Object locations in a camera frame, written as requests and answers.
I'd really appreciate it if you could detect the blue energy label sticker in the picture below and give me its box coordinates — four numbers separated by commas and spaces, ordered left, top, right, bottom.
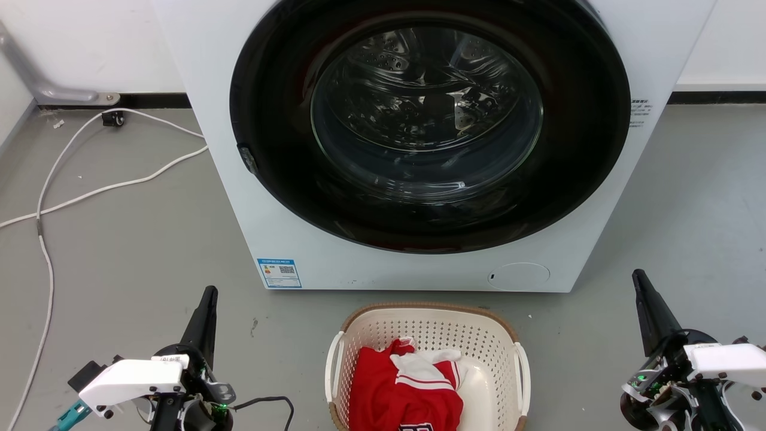
257, 258, 303, 289

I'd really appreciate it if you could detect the beige perforated laundry basket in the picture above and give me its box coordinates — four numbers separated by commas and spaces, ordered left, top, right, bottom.
325, 302, 531, 431

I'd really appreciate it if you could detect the round white filter cover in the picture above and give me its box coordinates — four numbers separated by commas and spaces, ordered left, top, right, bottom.
487, 262, 551, 292

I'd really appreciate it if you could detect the white front-load washing machine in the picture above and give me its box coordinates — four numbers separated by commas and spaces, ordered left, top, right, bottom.
151, 0, 718, 294

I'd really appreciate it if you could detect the thick white floor cable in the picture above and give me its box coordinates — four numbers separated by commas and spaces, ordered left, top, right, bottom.
0, 145, 209, 229

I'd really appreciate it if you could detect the small printed text sticker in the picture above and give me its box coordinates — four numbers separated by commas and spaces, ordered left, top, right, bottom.
630, 99, 653, 128

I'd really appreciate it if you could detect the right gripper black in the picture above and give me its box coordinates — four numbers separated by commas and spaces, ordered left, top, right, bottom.
619, 269, 743, 431

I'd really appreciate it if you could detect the teal cable connector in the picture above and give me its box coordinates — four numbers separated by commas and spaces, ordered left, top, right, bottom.
51, 400, 93, 431

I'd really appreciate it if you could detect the black round washer door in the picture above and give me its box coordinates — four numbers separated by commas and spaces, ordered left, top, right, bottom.
229, 0, 632, 254

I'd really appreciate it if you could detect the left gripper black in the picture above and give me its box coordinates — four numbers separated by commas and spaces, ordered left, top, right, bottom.
150, 286, 236, 431

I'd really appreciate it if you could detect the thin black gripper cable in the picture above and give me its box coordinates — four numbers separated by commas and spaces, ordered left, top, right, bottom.
230, 396, 295, 431

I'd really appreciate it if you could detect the thin white floor cable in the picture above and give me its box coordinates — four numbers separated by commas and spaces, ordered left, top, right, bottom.
5, 108, 207, 431

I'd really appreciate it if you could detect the grey wall pipe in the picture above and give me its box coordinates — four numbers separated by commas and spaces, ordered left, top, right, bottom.
0, 21, 120, 107

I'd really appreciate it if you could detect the red and white jersey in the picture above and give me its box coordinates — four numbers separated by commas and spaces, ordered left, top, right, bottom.
348, 337, 469, 431

